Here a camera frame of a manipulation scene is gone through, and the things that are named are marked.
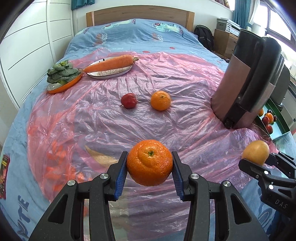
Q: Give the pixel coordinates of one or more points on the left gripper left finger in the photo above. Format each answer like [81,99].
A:
[63,219]

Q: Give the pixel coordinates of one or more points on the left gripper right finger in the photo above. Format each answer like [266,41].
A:
[233,218]

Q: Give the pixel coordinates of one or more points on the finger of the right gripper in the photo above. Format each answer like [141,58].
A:
[260,172]
[283,162]

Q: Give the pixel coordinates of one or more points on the yellow apple pear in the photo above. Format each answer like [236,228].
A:
[256,152]

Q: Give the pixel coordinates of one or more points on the red apple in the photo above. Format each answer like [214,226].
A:
[265,120]
[129,101]
[269,128]

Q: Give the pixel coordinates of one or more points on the red apple front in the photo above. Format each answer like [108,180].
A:
[265,120]

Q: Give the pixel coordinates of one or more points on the orange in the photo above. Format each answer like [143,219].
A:
[270,117]
[261,112]

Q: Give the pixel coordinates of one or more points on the mandarin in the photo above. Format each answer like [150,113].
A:
[149,163]
[160,101]

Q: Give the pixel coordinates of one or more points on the red apple back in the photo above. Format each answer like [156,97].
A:
[129,101]

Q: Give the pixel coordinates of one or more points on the green metal tray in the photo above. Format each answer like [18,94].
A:
[280,127]

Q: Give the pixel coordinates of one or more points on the pink plastic sheet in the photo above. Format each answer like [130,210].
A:
[79,133]

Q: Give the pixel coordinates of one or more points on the grey office chair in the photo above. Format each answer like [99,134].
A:
[281,81]

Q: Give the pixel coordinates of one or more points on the red snack packet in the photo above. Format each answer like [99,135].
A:
[4,170]

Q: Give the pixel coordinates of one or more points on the electric kettle steel black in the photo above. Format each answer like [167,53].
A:
[249,80]

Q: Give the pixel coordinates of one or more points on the orange shallow dish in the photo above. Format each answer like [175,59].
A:
[58,88]

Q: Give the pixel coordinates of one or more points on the green bok choy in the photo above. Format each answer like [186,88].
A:
[62,72]

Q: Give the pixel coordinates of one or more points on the large plush carrot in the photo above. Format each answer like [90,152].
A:
[112,63]

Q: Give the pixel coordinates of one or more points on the wooden drawer cabinet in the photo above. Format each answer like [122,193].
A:
[224,43]

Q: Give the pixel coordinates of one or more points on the black backpack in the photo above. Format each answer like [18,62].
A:
[205,36]

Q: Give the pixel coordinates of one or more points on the white printer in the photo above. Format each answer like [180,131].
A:
[229,26]

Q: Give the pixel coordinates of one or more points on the teal curtain right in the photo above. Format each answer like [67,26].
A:
[241,12]

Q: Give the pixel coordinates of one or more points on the teal curtain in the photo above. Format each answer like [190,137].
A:
[241,12]
[76,4]

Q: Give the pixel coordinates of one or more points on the white wardrobe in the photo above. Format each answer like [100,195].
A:
[36,40]

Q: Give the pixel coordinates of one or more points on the wooden headboard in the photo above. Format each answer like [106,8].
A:
[122,13]

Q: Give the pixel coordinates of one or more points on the row of books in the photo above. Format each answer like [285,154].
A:
[223,2]

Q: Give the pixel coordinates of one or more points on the teal curtain left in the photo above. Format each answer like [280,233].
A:
[76,4]

